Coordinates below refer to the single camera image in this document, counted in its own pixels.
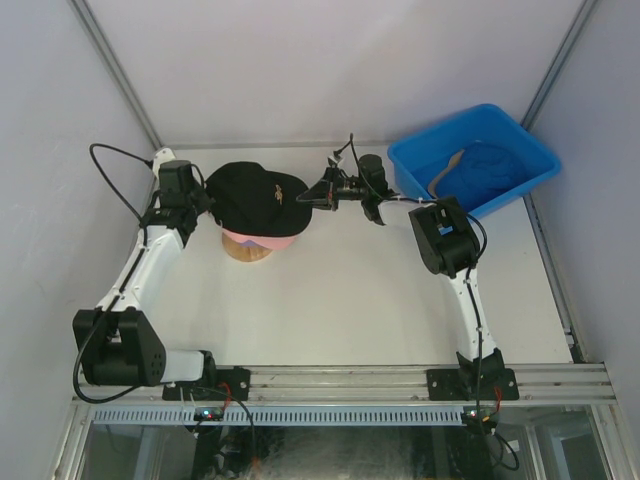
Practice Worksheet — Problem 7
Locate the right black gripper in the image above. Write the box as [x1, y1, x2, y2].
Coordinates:
[301, 168, 371, 213]

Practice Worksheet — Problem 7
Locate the black baseball cap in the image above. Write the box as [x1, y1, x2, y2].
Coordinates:
[206, 161, 312, 238]

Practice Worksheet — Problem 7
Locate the pink baseball cap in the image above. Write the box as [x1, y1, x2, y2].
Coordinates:
[222, 228, 298, 251]

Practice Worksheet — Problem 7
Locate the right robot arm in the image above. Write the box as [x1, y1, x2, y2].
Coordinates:
[297, 153, 505, 399]

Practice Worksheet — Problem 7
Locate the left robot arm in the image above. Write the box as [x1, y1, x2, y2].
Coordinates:
[72, 160, 219, 400]

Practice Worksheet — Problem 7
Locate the wooden hat stand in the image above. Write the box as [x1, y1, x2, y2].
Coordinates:
[221, 233, 273, 263]

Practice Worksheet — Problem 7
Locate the blue baseball cap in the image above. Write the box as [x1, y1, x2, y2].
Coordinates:
[427, 142, 528, 211]

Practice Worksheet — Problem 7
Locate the blue plastic bin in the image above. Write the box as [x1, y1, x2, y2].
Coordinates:
[387, 104, 561, 218]

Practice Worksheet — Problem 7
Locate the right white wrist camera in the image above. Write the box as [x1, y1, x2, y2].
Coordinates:
[327, 154, 343, 166]

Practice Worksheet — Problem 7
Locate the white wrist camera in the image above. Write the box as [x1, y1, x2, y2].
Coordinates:
[327, 154, 343, 166]
[151, 147, 176, 175]

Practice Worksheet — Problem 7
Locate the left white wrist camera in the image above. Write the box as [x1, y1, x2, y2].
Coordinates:
[151, 147, 176, 175]

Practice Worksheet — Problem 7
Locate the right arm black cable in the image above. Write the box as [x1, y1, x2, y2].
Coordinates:
[329, 131, 489, 416]

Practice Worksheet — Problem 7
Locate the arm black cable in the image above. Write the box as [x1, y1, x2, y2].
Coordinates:
[72, 142, 156, 404]
[329, 131, 489, 416]

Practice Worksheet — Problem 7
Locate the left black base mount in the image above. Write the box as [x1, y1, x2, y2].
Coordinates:
[193, 367, 251, 401]

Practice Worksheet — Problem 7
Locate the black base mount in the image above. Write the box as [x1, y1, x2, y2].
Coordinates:
[193, 367, 251, 401]
[426, 368, 520, 401]

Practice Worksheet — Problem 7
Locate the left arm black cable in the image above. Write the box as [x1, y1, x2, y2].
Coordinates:
[72, 142, 156, 404]

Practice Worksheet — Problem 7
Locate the perforated cable tray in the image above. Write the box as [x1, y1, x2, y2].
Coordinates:
[92, 404, 464, 427]

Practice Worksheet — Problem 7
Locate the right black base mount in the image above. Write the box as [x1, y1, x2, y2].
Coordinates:
[426, 368, 520, 401]

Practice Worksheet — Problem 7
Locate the aluminium front rail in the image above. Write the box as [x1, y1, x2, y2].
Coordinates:
[72, 363, 617, 404]

